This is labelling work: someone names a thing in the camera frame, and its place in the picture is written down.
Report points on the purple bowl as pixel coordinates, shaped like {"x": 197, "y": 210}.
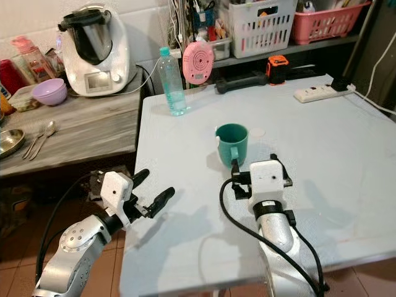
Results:
{"x": 49, "y": 91}

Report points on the metal bowl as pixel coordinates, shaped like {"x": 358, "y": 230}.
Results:
{"x": 11, "y": 142}

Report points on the grey wooden side table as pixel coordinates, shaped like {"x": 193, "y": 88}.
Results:
{"x": 93, "y": 130}

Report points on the teal mug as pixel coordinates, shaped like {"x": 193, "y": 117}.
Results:
{"x": 233, "y": 144}

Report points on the black power plug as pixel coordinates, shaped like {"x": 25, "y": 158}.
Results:
{"x": 341, "y": 83}

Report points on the pink drinking bottle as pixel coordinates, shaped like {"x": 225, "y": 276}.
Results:
{"x": 33, "y": 59}

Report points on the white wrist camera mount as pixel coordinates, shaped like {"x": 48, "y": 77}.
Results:
{"x": 115, "y": 192}
{"x": 267, "y": 181}

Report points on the clear plastic food container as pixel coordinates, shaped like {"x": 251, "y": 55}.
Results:
{"x": 26, "y": 99}

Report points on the pink round speaker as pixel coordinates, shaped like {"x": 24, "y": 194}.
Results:
{"x": 198, "y": 62}

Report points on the metal spoon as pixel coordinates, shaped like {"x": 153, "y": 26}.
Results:
{"x": 36, "y": 137}
{"x": 47, "y": 131}

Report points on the pink plastic basket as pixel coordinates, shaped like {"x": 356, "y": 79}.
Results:
{"x": 328, "y": 26}

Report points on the orange and black device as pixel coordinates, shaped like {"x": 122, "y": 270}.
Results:
{"x": 278, "y": 69}

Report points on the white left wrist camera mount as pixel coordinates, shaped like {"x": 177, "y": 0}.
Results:
{"x": 115, "y": 192}

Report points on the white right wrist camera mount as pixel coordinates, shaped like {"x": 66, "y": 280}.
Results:
{"x": 267, "y": 181}

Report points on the grey shelf board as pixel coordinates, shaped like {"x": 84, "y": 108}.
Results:
{"x": 284, "y": 51}

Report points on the white power strip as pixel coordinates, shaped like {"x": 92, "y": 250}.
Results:
{"x": 318, "y": 93}

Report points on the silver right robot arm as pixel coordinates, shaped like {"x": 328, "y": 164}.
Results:
{"x": 281, "y": 247}

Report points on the white food processor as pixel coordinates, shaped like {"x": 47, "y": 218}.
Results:
{"x": 98, "y": 62}

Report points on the red container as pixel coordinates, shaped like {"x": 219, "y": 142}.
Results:
{"x": 11, "y": 75}

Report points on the clear plastic water bottle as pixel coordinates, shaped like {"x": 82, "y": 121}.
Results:
{"x": 172, "y": 86}

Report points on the white plastic basket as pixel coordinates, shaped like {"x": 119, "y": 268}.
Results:
{"x": 261, "y": 25}

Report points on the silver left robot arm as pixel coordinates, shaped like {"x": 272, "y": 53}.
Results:
{"x": 71, "y": 257}

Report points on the orange bottle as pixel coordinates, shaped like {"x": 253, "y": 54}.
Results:
{"x": 5, "y": 104}

